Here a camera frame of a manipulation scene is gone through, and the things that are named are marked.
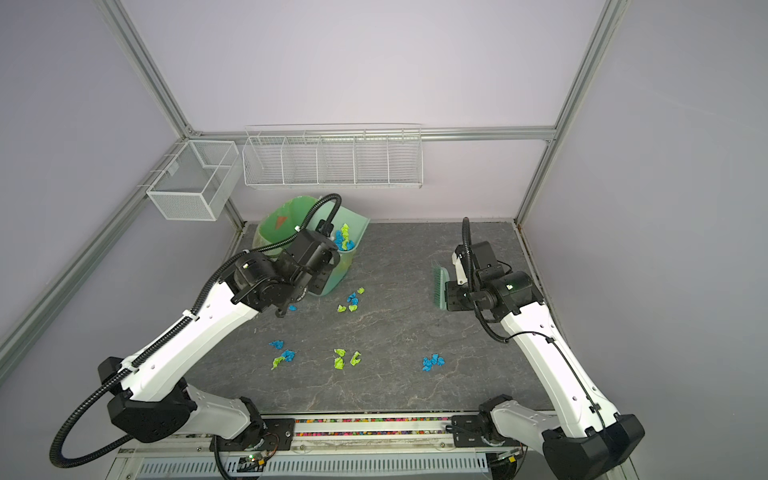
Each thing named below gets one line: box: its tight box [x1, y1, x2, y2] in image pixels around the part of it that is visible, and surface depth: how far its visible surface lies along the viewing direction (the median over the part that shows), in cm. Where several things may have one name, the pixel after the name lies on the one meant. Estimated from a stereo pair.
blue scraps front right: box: [422, 354, 446, 372], surface depth 86 cm
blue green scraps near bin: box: [337, 287, 365, 313], surface depth 98 cm
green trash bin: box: [253, 196, 319, 259], surface depth 93 cm
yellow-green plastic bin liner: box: [252, 196, 319, 257], surface depth 94 cm
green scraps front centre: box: [334, 348, 362, 370], surface depth 86 cm
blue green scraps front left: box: [268, 340, 296, 371], surface depth 88 cm
